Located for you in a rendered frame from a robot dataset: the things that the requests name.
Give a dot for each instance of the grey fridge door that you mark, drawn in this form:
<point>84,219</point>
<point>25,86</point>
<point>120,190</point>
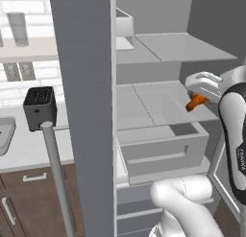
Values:
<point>86,87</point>

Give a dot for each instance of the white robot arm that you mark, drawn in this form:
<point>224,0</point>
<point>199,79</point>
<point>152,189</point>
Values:
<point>185,202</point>

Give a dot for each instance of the orange chicken drumstick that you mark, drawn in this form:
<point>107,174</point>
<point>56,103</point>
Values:
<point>194,103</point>

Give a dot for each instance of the grey glass fridge shelf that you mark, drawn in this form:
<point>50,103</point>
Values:
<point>150,103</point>
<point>179,47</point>

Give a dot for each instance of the brown drawer front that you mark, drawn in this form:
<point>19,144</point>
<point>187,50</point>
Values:
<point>35,186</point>

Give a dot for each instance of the black toaster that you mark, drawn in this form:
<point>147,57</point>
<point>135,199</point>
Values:
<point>40,111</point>

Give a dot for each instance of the white fridge bin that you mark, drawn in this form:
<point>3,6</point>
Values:
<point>123,26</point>

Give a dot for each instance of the grey tupperware container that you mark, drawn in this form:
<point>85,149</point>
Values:
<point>5,135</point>

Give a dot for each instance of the white fridge drawer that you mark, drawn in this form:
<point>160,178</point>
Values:
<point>160,151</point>

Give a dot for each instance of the grey wall outlet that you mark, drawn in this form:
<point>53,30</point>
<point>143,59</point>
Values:
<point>27,70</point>
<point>12,71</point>

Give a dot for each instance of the grey fridge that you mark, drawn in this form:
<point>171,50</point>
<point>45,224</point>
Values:
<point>153,20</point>

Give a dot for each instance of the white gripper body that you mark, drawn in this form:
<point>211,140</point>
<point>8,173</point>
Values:
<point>202,84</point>

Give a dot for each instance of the beige wall shelf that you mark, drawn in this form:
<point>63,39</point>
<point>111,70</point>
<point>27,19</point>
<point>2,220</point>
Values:
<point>29,50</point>

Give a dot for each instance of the brown cupboard door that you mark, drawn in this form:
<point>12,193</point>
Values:
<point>32,218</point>

